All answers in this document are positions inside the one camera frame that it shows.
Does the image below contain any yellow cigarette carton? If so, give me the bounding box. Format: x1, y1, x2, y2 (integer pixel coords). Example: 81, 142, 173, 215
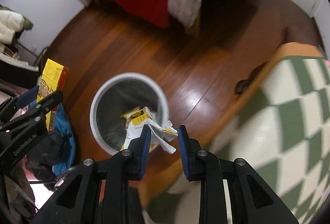
36, 59, 69, 133

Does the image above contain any yellow white wrapper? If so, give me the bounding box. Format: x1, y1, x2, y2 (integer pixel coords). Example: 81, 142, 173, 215
120, 106, 179, 154

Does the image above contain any white round trash bin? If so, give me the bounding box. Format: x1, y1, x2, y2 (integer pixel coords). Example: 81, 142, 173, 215
90, 72, 169, 155

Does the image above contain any blue jacket on floor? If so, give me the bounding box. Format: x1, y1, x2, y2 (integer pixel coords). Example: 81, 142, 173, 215
26, 104, 75, 180

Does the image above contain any white coat on rack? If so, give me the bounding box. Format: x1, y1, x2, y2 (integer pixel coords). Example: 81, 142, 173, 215
1, 6, 34, 45

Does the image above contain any round green checkered table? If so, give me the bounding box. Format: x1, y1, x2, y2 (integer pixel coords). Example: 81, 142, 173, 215
139, 42, 330, 224

